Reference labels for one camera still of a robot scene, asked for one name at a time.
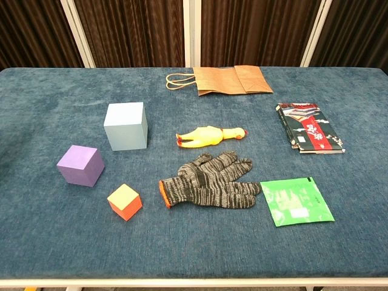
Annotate small orange yellow cube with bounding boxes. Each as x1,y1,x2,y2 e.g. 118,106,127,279
107,183,143,222

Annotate purple cube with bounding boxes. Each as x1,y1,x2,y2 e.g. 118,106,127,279
56,144,105,188

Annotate yellow rubber chicken toy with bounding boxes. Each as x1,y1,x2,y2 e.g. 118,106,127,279
175,126,249,149

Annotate grey striped knit glove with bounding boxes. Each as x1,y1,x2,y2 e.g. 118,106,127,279
158,151,263,210

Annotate brown paper bag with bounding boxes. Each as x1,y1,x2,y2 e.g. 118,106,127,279
165,65,274,97

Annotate large light blue cube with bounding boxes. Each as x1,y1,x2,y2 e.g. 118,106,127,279
103,102,149,152

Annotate blue carpet table cover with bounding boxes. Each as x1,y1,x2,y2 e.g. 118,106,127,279
0,66,388,279

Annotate green foil packet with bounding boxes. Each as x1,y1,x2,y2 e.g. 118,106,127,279
259,176,335,227

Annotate dark red printed box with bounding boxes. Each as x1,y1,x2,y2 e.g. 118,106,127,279
275,102,347,155

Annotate brown curtain divider panel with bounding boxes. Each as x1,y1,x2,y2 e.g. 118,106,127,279
74,0,193,69
309,0,388,69
0,0,96,70
192,0,333,69

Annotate white table frame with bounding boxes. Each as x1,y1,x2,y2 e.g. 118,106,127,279
0,276,388,291

